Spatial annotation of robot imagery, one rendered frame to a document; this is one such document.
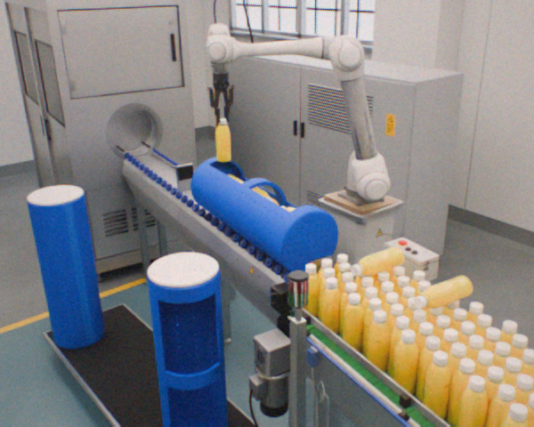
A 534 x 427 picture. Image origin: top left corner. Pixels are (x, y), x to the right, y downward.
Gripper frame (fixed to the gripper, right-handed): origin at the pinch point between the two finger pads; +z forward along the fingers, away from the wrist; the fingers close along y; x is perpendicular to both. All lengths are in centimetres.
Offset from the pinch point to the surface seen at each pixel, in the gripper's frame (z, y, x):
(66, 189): 44, 65, -60
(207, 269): 44, 41, 64
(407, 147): 44, -144, -20
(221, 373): 91, 40, 69
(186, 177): 46, 0, -49
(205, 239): 62, 14, 2
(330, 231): 35, -9, 76
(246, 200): 28, 11, 41
